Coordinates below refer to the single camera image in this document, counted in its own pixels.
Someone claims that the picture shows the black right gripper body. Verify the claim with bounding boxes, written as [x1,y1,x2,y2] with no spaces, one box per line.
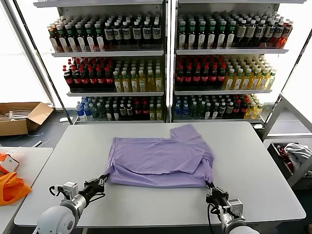
[206,186,230,208]

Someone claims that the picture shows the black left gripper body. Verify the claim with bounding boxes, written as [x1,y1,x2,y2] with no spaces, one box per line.
[78,178,104,203]

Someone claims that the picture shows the purple T-shirt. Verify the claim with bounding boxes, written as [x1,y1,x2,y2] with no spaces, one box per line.
[104,124,215,190]

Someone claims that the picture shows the black storage crate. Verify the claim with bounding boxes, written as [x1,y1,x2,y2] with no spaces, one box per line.
[267,142,312,188]

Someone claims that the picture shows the cola bottle red cap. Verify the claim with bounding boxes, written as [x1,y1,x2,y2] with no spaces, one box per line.
[209,63,218,86]
[63,65,74,90]
[192,64,201,86]
[97,65,106,90]
[80,66,90,90]
[233,99,241,119]
[217,63,226,86]
[141,101,150,121]
[184,64,193,86]
[175,64,185,86]
[72,66,81,90]
[134,101,142,121]
[201,64,210,86]
[88,65,98,90]
[240,99,249,119]
[104,65,115,90]

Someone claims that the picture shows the red garment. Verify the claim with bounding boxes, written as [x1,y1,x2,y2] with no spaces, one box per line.
[276,145,295,175]

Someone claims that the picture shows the orange cloth bag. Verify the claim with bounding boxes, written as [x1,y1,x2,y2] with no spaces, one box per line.
[0,151,32,207]

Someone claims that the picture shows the small white orange box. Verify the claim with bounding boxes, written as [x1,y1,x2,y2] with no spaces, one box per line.
[4,155,20,171]

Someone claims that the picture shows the white crumpled garment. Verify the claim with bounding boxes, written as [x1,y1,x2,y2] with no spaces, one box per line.
[284,143,312,170]

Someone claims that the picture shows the open cardboard box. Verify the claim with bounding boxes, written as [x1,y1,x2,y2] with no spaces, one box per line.
[0,101,55,137]

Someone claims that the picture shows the white packing pieces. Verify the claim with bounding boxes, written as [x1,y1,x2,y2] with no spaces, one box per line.
[0,110,34,122]

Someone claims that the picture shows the grey shelving unit six-cola row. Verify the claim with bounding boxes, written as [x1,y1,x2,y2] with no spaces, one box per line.
[33,0,169,125]

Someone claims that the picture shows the grey shelving unit red-drink bottle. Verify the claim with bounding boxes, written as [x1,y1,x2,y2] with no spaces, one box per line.
[170,0,291,124]

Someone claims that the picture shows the dark bottle white-green label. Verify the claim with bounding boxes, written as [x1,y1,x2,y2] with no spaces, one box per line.
[85,23,96,52]
[177,21,187,49]
[187,20,197,49]
[66,24,77,53]
[207,20,217,49]
[58,24,68,53]
[217,20,227,49]
[197,20,207,49]
[95,23,105,52]
[226,20,236,49]
[76,23,86,52]

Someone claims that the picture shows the dark bottle blue-white label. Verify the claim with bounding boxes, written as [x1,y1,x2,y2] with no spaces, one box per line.
[152,20,161,48]
[142,21,152,48]
[113,21,123,48]
[104,21,115,48]
[122,21,132,48]
[132,21,142,48]

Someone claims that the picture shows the amber tea bottle white label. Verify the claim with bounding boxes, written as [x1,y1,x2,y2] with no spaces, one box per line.
[49,26,60,53]

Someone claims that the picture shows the black slanted metal pole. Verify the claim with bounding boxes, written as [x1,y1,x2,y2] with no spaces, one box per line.
[13,0,74,125]

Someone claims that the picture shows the dark bottle beige label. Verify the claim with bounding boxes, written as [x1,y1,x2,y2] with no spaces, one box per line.
[235,19,247,47]
[245,19,256,47]

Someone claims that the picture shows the dark bottle grey-blue label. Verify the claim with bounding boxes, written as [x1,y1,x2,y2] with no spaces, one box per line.
[255,19,266,47]
[264,20,275,47]
[273,20,284,47]

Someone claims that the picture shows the red drink bottle white cap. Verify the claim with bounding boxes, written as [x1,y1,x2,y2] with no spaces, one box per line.
[281,20,293,48]

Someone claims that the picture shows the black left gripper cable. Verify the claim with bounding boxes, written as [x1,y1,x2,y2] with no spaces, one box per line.
[89,192,106,203]

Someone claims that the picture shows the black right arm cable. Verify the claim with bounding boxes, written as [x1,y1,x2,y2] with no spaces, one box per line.
[207,203,226,234]

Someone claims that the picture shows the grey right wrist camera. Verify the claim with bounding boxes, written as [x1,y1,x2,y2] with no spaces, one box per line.
[228,198,244,216]

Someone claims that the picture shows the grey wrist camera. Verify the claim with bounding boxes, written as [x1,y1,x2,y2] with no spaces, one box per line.
[49,181,78,199]
[228,198,244,216]

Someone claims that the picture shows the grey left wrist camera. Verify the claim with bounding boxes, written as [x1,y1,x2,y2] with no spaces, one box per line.
[49,181,78,199]

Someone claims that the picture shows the grey metal cart frame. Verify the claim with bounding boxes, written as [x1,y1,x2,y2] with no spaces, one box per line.
[264,93,312,141]

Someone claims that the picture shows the grey window frame post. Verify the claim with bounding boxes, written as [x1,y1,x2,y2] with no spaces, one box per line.
[0,0,57,109]

